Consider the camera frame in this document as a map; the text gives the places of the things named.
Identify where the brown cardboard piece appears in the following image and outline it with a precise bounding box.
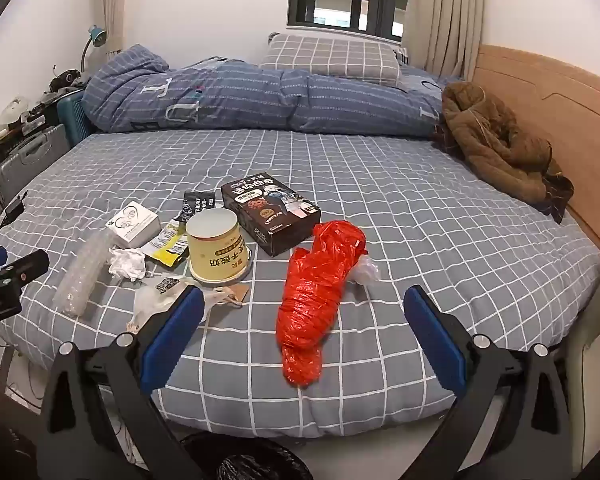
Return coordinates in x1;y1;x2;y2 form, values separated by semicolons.
220;282;251;308

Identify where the white plastic object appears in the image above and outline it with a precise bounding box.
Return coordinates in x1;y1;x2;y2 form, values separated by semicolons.
0;95;31;133

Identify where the clear plastic bottle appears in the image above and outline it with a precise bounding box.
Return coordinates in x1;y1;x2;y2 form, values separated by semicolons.
52;232;108;318

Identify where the beige pleated curtain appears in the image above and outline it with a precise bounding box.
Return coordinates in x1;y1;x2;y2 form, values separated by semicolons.
407;0;487;81

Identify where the teal suitcase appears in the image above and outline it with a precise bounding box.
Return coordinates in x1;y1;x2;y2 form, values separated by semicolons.
57;91;96;146

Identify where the yellow snack wrapper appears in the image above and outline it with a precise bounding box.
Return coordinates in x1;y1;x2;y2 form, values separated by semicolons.
147;240;191;267

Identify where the trash bin with black bag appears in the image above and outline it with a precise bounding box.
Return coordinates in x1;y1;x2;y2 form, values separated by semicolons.
180;430;313;480

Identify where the red plastic bag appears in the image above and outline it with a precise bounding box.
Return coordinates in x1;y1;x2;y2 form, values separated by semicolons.
275;220;370;388

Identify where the white plastic wrapper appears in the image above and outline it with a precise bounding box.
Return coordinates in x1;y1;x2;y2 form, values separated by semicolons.
127;275;231;333

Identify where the grey checked pillow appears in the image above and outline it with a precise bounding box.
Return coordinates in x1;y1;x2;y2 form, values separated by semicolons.
259;34;403;86

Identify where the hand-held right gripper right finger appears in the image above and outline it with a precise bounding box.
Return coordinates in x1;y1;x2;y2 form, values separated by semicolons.
404;285;573;480

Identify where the grey suitcase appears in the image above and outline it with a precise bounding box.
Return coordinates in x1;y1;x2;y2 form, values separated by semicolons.
0;122;72;211

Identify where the pale yellow snack packet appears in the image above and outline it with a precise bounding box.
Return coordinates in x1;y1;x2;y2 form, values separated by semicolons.
140;220;187;251

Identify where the brown padded jacket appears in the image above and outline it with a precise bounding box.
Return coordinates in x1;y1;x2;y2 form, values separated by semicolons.
432;81;575;224

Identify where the blue striped duvet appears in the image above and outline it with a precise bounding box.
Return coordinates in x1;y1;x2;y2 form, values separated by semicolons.
82;44;461;136

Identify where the white cable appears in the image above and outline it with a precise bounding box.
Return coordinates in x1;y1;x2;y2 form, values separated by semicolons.
0;350;46;411

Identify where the dark printed carton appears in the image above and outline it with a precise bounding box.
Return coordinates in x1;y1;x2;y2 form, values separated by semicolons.
221;175;322;258

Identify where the white cabinet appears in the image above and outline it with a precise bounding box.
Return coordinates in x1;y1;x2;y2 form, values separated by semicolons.
565;280;600;480

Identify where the bed with grey checked sheet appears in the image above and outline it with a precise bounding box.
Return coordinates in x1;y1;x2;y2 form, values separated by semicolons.
0;127;600;438

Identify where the black charger with cable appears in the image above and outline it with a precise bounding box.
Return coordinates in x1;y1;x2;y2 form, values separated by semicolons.
0;190;27;261

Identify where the blue desk lamp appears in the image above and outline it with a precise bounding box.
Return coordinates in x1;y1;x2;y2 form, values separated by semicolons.
80;25;108;78

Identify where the small white plastic bag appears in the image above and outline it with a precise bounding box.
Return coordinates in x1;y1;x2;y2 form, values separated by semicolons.
350;255;381;286

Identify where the white earphone box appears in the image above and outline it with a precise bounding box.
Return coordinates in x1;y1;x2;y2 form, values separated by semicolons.
105;201;162;249

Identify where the wooden headboard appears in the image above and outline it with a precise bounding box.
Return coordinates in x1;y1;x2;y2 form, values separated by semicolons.
472;44;600;266

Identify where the black sachet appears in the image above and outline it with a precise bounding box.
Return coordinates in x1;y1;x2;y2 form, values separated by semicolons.
172;190;224;223

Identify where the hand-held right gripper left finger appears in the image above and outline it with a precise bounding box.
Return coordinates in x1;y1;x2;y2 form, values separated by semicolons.
35;286;206;480

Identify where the yellow yogurt tub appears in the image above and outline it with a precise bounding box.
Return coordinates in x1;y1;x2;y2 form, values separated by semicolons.
186;208;253;285

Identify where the white tissue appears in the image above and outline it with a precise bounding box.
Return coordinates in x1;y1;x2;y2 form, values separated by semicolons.
107;247;147;282

